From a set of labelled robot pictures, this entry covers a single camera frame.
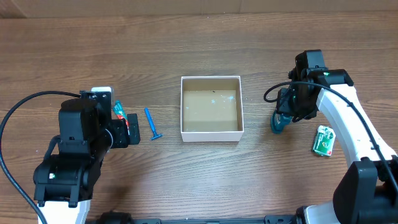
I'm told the blue mouthwash bottle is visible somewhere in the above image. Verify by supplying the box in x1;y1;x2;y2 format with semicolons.
271;111;292;134

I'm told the blue disposable razor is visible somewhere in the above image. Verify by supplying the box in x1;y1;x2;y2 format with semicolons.
144;108;163;141

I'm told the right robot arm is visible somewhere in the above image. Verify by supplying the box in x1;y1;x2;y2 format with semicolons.
271;50;397;223

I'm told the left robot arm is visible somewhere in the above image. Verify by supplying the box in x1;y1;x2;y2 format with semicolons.
34;97;141;223

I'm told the Colgate toothpaste tube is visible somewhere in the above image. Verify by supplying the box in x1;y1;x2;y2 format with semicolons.
113;100;129;131

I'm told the white cardboard box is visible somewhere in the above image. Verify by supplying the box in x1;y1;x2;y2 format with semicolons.
180;76;244;142

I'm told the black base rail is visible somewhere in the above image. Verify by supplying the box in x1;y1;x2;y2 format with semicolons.
86;212;303;224

